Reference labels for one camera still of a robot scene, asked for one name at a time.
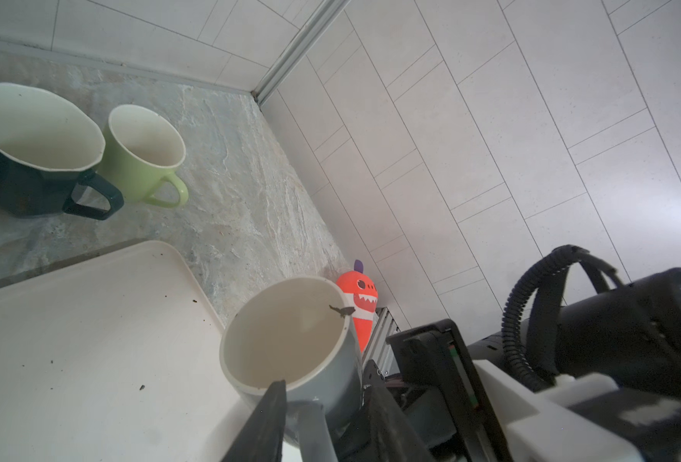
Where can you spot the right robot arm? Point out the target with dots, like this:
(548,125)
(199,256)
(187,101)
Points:
(585,367)

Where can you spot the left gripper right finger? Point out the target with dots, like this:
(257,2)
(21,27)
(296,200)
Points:
(392,436)

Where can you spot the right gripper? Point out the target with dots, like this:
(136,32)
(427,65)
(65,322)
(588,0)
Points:
(469,410)

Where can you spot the red shark plush toy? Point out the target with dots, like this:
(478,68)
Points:
(362,293)

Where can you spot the dark green mug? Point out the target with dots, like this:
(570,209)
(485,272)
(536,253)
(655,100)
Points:
(49,150)

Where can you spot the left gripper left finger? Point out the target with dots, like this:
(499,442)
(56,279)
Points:
(261,438)

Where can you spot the light green mug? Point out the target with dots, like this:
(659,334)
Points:
(143,152)

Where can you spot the beige plastic tray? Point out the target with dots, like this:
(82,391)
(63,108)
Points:
(114,359)

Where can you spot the grey mug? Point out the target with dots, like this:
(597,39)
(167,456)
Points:
(300,332)

